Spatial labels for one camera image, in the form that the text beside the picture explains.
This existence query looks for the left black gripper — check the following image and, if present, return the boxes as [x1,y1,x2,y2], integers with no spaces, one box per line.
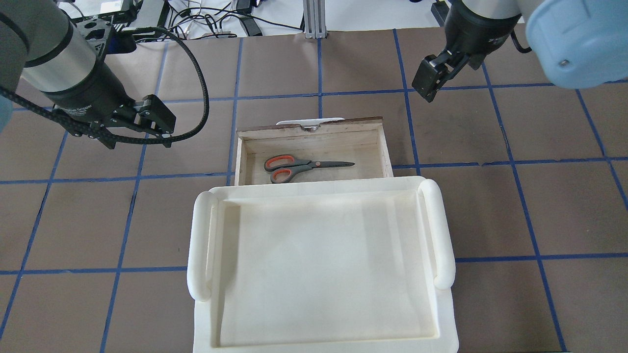
[52,63,176,150]

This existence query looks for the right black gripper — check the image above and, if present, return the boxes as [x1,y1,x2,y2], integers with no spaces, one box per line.
[411,2,521,102]

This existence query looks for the grey orange scissors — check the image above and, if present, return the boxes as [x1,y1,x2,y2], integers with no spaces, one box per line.
[264,154,355,184]

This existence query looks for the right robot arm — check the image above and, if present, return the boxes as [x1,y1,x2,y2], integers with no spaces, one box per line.
[411,0,628,102]

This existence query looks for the wooden drawer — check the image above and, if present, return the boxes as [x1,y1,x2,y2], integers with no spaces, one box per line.
[234,117,394,186]

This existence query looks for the black power adapter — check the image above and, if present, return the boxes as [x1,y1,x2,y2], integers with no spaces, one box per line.
[431,0,449,27]

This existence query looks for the white plastic tray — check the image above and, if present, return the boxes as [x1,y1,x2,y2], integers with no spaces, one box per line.
[187,176,459,353]

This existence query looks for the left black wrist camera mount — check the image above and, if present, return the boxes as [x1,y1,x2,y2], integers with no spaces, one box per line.
[76,18,137,62]

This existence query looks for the black corrugated cable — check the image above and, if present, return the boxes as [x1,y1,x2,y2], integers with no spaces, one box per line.
[0,27,210,145]

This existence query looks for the aluminium frame post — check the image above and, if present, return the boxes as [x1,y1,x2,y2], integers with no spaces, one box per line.
[302,0,328,39]

